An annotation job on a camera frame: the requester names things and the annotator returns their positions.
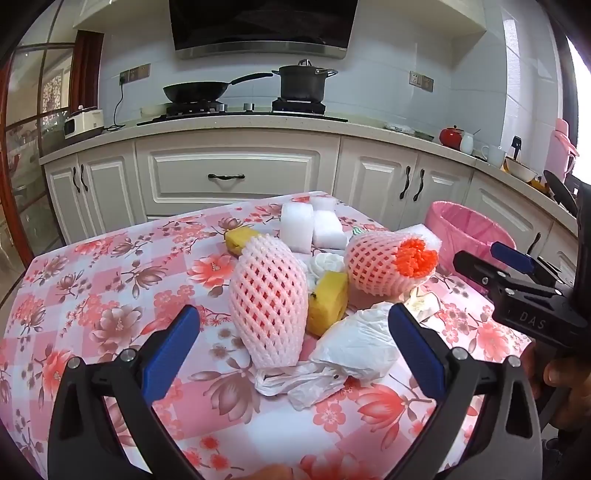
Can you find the white packet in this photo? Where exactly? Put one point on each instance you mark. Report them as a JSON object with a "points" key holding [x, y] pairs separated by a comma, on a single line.
{"points": [[398, 128]]}

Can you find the white wall cabinet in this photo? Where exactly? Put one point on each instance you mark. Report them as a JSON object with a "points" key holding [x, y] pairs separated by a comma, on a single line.
{"points": [[415, 18], [129, 11]]}

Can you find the white foam block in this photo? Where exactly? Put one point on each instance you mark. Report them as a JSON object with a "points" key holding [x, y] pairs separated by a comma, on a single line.
{"points": [[295, 226], [322, 203], [328, 228]]}

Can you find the window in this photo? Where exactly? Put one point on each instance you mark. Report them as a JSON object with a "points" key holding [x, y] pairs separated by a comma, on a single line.
{"points": [[582, 92]]}

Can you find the black wok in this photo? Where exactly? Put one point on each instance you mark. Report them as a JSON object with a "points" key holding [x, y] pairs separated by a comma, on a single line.
{"points": [[194, 92]]}

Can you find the white cup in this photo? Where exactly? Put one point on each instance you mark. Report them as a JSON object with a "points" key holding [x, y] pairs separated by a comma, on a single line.
{"points": [[494, 156]]}

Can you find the red enamel pot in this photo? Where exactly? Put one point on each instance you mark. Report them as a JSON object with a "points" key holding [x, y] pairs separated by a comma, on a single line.
{"points": [[450, 137]]}

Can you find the green striped cloth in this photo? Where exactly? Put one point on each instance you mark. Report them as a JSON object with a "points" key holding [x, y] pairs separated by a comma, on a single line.
{"points": [[356, 230]]}

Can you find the pink thermos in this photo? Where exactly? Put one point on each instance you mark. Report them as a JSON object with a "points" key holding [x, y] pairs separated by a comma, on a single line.
{"points": [[561, 147]]}

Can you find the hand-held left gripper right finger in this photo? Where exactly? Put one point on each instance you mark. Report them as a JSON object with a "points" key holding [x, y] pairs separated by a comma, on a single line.
{"points": [[415, 350]]}

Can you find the pink foam net orange core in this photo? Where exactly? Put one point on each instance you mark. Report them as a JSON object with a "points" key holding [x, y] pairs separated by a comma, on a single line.
{"points": [[374, 267]]}

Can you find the white plastic bag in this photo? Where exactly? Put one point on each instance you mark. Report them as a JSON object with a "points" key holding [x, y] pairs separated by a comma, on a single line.
{"points": [[355, 341]]}

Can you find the white jar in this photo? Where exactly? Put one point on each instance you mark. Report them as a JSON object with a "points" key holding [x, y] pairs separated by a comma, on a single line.
{"points": [[466, 144]]}

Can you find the white rice cooker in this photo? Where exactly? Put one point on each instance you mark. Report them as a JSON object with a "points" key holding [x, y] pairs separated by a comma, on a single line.
{"points": [[83, 124]]}

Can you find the white paper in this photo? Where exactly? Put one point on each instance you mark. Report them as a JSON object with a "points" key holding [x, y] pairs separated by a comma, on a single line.
{"points": [[425, 302]]}

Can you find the white cabinet door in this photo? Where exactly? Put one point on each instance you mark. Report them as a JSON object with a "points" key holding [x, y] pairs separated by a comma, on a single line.
{"points": [[369, 180], [62, 203], [498, 207], [113, 184], [443, 189]]}

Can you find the white drawer front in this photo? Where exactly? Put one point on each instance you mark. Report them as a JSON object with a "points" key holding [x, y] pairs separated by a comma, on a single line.
{"points": [[277, 184]]}

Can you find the brown wall socket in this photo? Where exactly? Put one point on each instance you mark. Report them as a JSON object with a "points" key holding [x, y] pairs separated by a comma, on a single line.
{"points": [[138, 73]]}

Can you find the pink floral tablecloth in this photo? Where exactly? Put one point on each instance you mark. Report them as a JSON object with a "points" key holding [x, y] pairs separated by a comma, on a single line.
{"points": [[115, 286]]}

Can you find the black pan on right counter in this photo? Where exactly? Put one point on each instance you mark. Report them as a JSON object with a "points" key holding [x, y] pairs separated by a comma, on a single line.
{"points": [[558, 189]]}

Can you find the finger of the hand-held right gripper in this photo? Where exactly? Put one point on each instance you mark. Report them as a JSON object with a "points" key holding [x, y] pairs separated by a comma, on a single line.
{"points": [[471, 266], [512, 256]]}

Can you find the beige wall socket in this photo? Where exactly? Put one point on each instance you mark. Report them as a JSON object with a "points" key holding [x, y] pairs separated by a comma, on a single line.
{"points": [[421, 81]]}

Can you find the black range hood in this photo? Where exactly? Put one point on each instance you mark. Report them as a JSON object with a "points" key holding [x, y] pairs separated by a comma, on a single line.
{"points": [[263, 23]]}

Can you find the wooden framed glass door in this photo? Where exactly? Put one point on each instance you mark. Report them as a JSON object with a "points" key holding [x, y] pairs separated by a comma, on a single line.
{"points": [[87, 69]]}

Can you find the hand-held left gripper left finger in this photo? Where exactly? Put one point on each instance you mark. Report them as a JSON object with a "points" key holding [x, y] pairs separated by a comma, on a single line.
{"points": [[171, 346]]}

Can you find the yellow dishcloth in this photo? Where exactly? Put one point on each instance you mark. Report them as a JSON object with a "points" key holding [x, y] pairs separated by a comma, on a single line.
{"points": [[537, 183]]}

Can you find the black stockpot with lid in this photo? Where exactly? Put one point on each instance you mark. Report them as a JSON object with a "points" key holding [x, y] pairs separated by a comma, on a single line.
{"points": [[302, 83]]}

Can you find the white foam sheet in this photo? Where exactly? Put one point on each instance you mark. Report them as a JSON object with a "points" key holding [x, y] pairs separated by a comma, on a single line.
{"points": [[427, 235]]}

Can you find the black gas stove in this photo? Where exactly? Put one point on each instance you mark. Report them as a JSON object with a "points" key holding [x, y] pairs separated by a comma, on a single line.
{"points": [[300, 107]]}

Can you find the person's right hand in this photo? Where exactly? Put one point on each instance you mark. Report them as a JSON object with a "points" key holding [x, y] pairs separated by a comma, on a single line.
{"points": [[561, 374]]}

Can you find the knotted white cloth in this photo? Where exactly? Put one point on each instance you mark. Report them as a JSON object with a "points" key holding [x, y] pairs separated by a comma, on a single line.
{"points": [[328, 263]]}

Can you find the plain pink foam fruit net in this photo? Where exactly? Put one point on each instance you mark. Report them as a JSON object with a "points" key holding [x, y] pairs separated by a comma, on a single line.
{"points": [[268, 300]]}

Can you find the white bowl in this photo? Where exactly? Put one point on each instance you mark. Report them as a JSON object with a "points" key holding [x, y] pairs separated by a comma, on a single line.
{"points": [[521, 171]]}

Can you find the pink trash bin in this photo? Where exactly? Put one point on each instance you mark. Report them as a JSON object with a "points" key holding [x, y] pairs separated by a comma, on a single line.
{"points": [[461, 230]]}

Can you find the yellow sponge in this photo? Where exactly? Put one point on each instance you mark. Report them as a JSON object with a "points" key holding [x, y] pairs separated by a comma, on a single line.
{"points": [[325, 304], [238, 240]]}

